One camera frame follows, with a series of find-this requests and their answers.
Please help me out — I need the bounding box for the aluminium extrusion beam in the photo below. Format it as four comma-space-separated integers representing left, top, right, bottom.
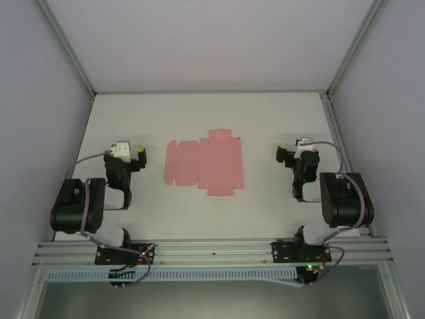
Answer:
32, 236, 393, 267

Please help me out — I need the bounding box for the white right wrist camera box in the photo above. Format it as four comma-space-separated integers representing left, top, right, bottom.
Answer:
295, 136, 315, 151

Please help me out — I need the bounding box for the aluminium frame post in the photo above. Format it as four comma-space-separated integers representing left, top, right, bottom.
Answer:
324, 0, 388, 100
35, 0, 98, 98

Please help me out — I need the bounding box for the white slotted cable duct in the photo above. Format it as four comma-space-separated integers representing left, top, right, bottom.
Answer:
46, 266, 299, 284

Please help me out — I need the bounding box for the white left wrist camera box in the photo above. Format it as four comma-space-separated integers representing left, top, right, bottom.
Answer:
109, 141, 131, 163

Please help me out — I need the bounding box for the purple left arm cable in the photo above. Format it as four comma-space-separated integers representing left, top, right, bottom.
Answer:
66, 150, 152, 288

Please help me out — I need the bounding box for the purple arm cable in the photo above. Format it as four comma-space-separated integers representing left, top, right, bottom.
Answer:
66, 150, 152, 288
311, 140, 368, 286

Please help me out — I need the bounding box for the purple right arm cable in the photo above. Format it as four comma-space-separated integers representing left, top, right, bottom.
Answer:
311, 140, 368, 286

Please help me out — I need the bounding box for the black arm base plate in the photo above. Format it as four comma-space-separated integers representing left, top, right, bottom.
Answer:
271, 241, 332, 264
94, 243, 157, 266

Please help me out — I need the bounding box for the pink cardboard box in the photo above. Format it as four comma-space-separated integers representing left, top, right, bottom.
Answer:
163, 128, 245, 197

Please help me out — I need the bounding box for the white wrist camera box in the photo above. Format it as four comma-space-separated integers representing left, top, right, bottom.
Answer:
109, 141, 131, 163
295, 136, 315, 151

